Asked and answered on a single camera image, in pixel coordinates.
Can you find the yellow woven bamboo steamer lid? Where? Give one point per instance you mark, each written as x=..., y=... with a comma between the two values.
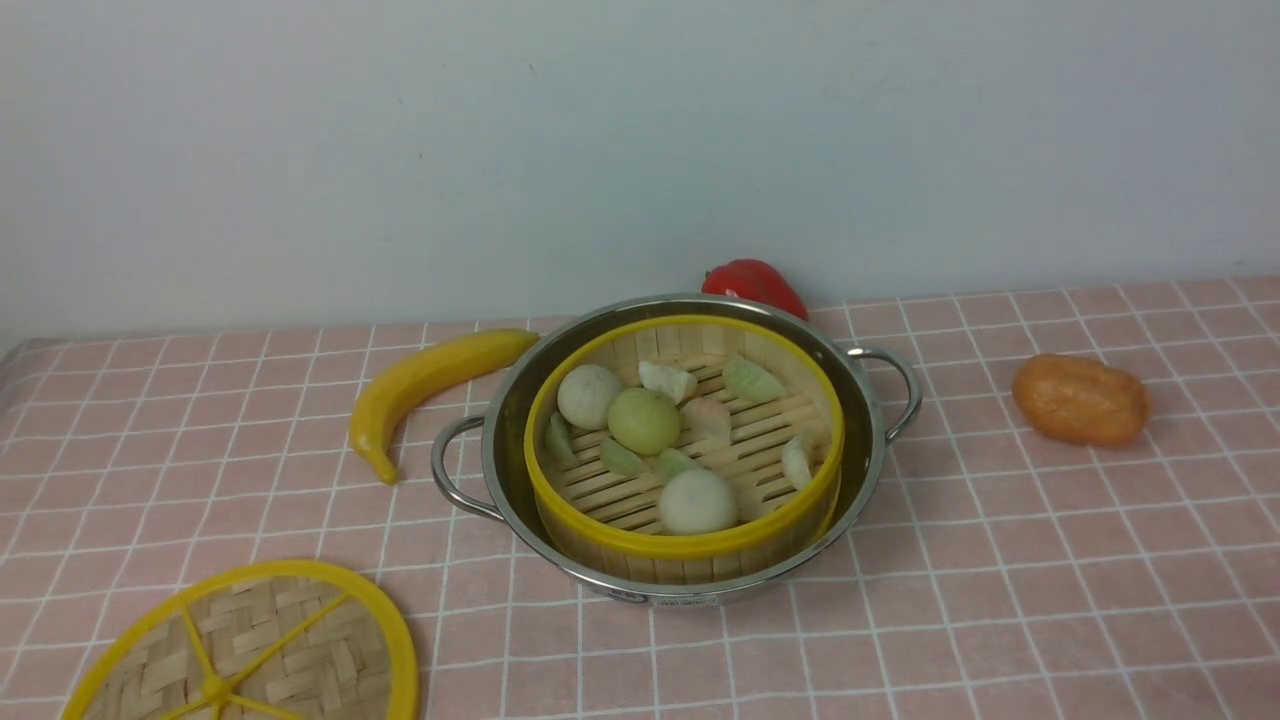
x=283, y=639

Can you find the yellow-rimmed bamboo steamer basket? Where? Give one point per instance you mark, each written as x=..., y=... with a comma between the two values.
x=598, y=500

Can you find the green round bun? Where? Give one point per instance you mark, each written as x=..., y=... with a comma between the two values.
x=644, y=421

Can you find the white round bun front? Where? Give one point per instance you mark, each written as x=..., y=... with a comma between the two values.
x=697, y=501

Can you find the white round bun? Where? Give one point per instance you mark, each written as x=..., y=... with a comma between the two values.
x=697, y=501
x=585, y=395

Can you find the pink dumpling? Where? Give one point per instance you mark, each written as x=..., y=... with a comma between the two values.
x=707, y=418

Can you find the yellow plastic banana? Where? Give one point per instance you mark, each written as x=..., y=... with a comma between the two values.
x=391, y=396

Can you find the white dumpling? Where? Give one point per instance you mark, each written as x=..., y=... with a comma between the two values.
x=669, y=380

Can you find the pink checked tablecloth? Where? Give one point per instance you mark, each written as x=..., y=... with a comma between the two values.
x=996, y=574

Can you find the orange-brown potato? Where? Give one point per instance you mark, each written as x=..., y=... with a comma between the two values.
x=1080, y=400

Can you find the red bell pepper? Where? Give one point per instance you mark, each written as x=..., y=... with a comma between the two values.
x=754, y=280

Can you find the stainless steel pot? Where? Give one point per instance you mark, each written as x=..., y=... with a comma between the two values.
x=478, y=461

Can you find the green dumpling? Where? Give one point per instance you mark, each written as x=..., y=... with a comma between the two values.
x=750, y=382

